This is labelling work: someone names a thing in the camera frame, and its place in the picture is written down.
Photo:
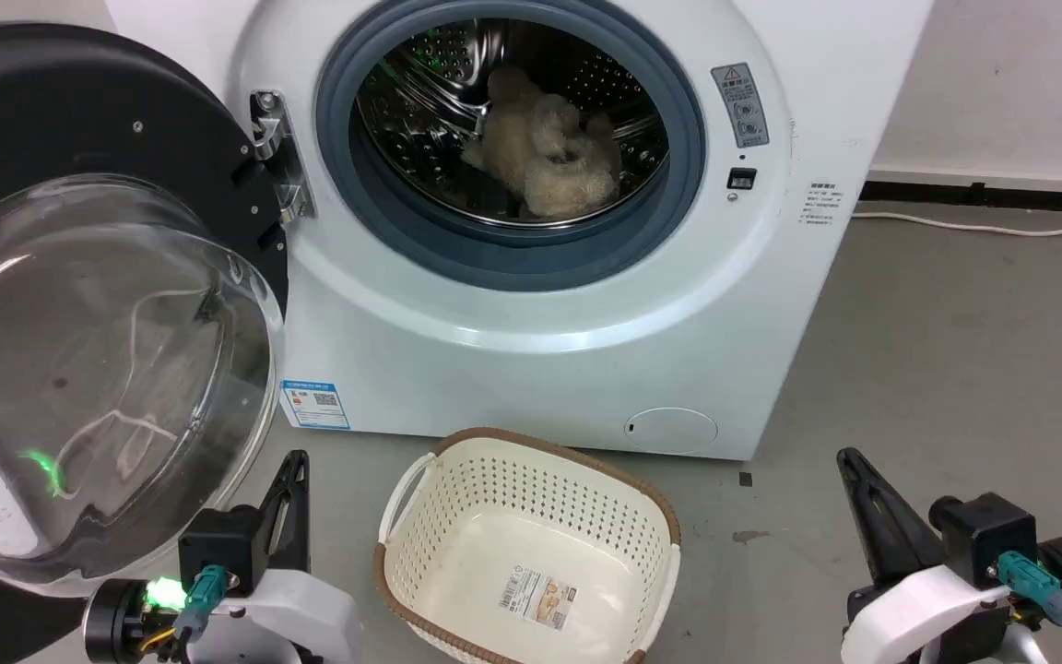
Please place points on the perforated steel washer drum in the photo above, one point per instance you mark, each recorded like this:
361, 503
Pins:
420, 101

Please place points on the grey warning sticker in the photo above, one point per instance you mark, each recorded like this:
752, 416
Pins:
739, 103

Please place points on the black left wrist cylinder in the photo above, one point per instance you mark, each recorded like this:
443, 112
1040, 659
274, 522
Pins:
116, 620

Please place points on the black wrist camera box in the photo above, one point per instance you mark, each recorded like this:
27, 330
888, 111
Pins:
218, 549
987, 535

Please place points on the chrome door hinge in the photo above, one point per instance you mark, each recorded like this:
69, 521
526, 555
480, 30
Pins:
275, 138

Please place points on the paper label with barcode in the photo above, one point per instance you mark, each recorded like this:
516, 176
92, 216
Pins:
536, 598

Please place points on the black door latch socket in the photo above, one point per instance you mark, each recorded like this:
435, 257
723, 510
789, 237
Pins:
741, 178

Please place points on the round drain filter cover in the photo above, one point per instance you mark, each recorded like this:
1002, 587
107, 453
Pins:
671, 431

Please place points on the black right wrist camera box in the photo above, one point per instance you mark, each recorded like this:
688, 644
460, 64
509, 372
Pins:
987, 535

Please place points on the white text sticker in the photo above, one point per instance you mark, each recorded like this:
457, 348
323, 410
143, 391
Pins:
820, 203

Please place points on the white front-load washing machine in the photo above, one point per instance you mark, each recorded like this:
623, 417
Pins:
513, 360

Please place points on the blue energy label sticker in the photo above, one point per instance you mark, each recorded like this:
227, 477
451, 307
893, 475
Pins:
314, 404

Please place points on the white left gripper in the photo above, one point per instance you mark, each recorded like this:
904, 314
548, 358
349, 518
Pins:
300, 613

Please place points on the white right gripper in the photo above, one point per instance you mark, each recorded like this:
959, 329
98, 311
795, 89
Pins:
918, 618

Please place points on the black baseboard strip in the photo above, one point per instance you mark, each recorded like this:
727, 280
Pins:
992, 195

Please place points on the cream perforated laundry basket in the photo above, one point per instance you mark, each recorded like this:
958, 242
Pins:
457, 516

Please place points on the beige plush toy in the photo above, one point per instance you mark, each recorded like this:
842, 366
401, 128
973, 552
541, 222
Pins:
549, 157

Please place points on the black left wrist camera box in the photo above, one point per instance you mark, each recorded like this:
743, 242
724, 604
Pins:
218, 549

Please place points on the black-rimmed glass washer door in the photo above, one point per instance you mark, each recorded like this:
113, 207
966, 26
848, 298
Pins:
79, 111

